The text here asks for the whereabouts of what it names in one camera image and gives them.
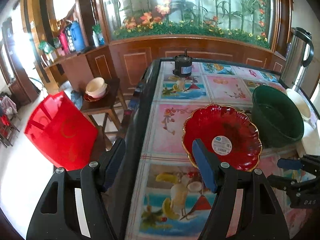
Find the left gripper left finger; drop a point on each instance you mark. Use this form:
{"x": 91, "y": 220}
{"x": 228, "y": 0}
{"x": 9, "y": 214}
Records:
{"x": 56, "y": 215}

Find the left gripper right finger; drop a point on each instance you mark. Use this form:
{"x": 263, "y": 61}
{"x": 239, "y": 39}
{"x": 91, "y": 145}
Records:
{"x": 261, "y": 216}

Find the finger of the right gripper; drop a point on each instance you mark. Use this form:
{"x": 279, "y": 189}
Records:
{"x": 285, "y": 184}
{"x": 289, "y": 164}

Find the dark green plastic basin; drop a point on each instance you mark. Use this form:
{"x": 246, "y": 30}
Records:
{"x": 276, "y": 117}

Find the cream plastic bowl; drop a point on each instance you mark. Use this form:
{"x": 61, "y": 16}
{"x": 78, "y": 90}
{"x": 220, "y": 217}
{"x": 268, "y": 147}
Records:
{"x": 299, "y": 102}

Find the red scalloped plate front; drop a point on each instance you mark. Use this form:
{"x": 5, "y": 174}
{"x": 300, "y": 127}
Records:
{"x": 227, "y": 133}

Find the small white bowl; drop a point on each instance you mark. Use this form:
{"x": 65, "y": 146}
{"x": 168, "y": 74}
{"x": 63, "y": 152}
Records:
{"x": 309, "y": 144}

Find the stacked bowls on stool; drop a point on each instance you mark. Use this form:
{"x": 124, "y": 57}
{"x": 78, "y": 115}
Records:
{"x": 96, "y": 89}

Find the red shopping bag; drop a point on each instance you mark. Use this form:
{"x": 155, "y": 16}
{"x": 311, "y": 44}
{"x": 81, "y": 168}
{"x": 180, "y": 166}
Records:
{"x": 61, "y": 132}

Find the floral fruit tablecloth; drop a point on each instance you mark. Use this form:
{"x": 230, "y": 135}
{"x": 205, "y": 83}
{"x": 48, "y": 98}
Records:
{"x": 170, "y": 201}

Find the wooden stool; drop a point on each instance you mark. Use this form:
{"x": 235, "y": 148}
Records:
{"x": 106, "y": 105}

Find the stainless steel thermos jug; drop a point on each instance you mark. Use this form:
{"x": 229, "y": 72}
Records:
{"x": 298, "y": 59}

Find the blue thermos flask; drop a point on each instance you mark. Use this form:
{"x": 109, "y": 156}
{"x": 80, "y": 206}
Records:
{"x": 77, "y": 37}

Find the pink thermos flask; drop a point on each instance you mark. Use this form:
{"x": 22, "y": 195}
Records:
{"x": 64, "y": 42}

